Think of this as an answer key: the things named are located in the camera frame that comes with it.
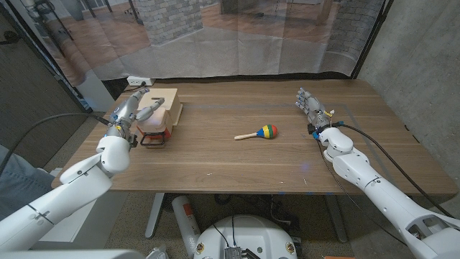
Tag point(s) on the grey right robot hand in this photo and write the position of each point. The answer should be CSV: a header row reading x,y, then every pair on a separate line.
x,y
314,108

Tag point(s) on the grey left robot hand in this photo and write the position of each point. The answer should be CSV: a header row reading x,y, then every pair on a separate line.
x,y
124,115

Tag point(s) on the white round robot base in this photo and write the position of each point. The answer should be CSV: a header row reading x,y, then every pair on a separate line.
x,y
248,235

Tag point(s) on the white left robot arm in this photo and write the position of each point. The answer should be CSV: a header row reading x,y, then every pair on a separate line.
x,y
75,187

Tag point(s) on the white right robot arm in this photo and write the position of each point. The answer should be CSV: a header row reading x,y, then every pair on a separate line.
x,y
384,201

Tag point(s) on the light wooden slotted box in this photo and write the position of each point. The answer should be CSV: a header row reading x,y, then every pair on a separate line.
x,y
171,102

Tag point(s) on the striped wooden maraca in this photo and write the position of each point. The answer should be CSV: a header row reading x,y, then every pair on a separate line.
x,y
266,131

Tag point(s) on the white power strip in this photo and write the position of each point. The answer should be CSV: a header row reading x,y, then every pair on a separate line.
x,y
138,81

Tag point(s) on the printed room backdrop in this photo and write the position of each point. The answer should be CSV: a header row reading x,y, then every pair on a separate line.
x,y
230,43

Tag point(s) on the white cylinder with orange label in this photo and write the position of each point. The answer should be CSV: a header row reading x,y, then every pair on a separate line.
x,y
187,223

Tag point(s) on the person's leg in jeans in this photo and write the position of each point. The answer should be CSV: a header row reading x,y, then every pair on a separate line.
x,y
18,183

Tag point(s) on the grey electronics module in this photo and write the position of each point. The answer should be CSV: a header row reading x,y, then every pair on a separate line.
x,y
237,253

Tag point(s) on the black backdrop frame pole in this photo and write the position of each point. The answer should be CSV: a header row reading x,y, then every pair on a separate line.
x,y
372,39
46,54

